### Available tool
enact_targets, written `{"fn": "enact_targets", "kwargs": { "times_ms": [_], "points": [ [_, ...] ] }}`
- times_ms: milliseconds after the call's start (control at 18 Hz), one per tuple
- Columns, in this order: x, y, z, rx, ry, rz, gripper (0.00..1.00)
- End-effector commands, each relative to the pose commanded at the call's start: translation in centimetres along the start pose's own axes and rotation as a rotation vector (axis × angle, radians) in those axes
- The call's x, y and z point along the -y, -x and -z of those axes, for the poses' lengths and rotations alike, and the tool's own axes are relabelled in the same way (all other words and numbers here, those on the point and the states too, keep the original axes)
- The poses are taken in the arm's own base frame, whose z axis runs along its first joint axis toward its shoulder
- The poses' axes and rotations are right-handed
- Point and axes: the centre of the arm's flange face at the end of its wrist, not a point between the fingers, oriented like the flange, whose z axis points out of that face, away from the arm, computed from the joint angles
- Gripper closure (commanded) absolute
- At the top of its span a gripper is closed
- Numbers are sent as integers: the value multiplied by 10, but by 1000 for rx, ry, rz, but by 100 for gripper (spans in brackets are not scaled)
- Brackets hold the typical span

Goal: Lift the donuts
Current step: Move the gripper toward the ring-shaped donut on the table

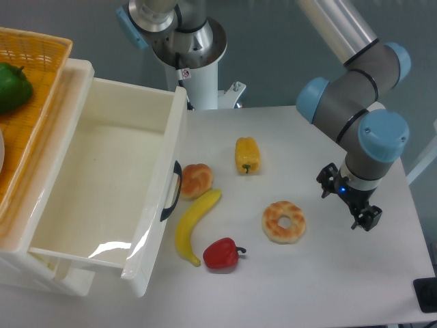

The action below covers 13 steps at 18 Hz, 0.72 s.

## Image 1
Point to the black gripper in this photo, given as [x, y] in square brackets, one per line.
[354, 191]

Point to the glazed toy donut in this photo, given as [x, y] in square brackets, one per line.
[283, 222]

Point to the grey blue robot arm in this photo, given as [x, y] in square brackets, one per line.
[344, 110]

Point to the yellow toy bell pepper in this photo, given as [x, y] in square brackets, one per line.
[247, 155]

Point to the black device at table edge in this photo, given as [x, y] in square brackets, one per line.
[425, 290]

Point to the red toy bell pepper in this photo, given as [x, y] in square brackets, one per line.
[222, 254]

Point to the braided toy bread roll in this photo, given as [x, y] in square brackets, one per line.
[197, 179]

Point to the yellow toy banana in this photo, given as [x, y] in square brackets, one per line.
[189, 220]

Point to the white plastic drawer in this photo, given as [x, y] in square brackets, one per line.
[103, 213]

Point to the white plastic drawer cabinet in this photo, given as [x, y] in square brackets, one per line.
[20, 266]

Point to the orange plastic basket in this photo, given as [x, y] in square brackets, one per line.
[43, 58]

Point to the white plate edge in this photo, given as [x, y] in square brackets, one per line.
[2, 151]

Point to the green toy bell pepper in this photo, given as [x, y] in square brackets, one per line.
[16, 90]

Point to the black drawer handle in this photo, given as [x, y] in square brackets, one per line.
[174, 192]

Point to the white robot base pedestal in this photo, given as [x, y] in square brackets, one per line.
[191, 60]

